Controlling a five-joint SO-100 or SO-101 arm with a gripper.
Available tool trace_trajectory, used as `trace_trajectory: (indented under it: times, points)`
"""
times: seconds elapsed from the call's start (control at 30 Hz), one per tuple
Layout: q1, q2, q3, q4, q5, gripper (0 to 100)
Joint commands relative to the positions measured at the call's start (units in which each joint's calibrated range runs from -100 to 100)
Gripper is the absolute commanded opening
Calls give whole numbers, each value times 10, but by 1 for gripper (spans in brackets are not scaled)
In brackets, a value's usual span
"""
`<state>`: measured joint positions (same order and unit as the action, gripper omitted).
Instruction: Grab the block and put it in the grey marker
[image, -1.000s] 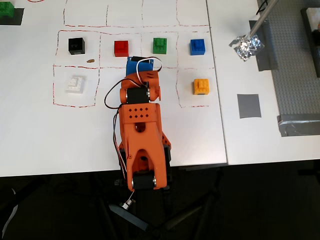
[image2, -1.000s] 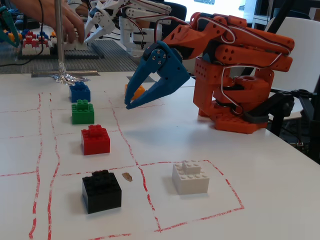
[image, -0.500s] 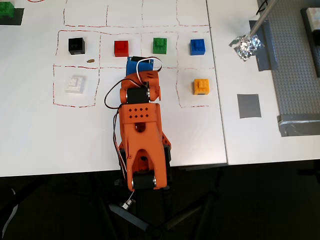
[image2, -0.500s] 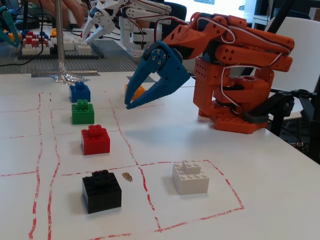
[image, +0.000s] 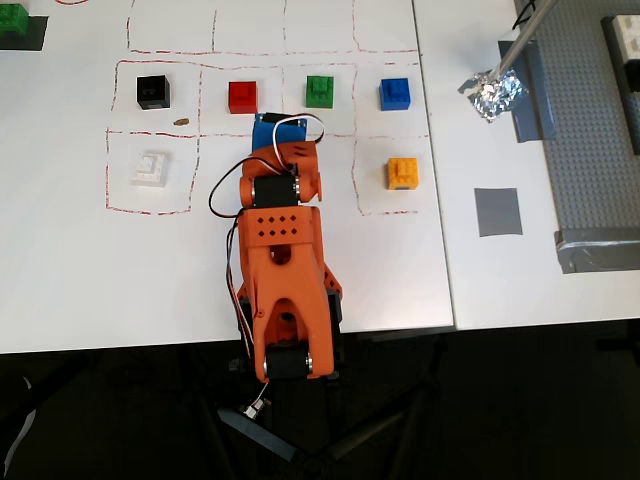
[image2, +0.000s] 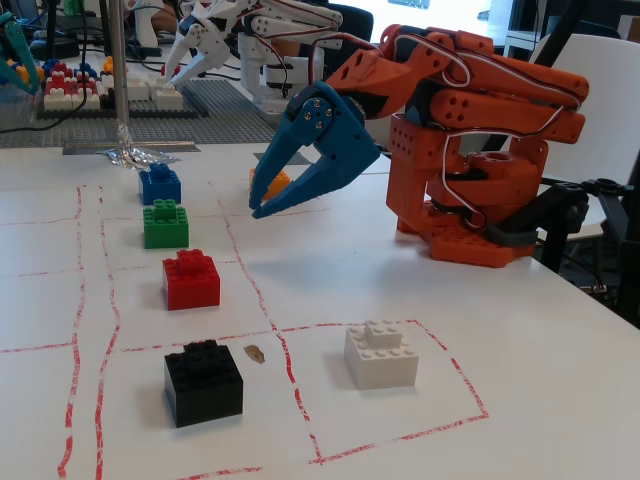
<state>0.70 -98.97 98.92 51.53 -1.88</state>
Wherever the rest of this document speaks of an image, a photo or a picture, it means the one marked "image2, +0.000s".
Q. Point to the black table clamp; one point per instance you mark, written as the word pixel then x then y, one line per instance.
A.
pixel 540 215

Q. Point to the metal pole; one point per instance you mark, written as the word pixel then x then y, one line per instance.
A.
pixel 120 60

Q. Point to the red lego block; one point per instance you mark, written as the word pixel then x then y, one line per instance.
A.
pixel 192 287

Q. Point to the green lego block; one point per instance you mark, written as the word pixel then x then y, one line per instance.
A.
pixel 166 230

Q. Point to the red and white brick stack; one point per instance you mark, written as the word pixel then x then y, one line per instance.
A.
pixel 65 97

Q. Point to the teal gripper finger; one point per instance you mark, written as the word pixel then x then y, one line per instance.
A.
pixel 20 50

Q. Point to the blue lego block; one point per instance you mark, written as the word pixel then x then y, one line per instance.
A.
pixel 160 187

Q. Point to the black brick stack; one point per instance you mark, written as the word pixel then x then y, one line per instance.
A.
pixel 107 92

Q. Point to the orange lego block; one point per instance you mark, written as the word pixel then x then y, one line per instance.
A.
pixel 281 183

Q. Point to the white chair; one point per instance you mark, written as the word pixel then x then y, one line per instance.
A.
pixel 600 55

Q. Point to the crumpled aluminium foil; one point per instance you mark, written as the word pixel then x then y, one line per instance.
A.
pixel 135 155

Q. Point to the white brick pile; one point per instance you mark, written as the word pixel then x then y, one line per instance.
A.
pixel 150 92

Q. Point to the bright monitor screen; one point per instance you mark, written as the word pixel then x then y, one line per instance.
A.
pixel 400 17

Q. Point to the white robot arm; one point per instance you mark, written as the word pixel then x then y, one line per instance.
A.
pixel 280 55

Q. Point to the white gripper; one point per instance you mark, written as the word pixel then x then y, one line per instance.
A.
pixel 196 41

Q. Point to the grey lego baseplate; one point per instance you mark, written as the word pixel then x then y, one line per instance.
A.
pixel 200 125

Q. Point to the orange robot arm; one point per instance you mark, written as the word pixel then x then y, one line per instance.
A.
pixel 500 85

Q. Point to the black office chair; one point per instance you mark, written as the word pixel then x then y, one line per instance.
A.
pixel 357 22

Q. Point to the brown scrap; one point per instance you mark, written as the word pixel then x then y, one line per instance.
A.
pixel 255 353

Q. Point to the black diagonal pole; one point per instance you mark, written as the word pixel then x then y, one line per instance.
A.
pixel 560 30

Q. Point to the black stand frame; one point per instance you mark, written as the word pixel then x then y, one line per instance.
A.
pixel 620 225

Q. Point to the black lego block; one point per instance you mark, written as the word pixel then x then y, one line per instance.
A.
pixel 205 390

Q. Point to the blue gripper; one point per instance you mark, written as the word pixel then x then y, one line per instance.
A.
pixel 345 134

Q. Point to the white lego block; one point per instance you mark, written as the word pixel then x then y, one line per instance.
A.
pixel 382 365

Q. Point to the silver tape strip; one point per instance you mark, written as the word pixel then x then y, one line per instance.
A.
pixel 90 148

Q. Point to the yellow lego brick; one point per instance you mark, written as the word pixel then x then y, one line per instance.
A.
pixel 108 65

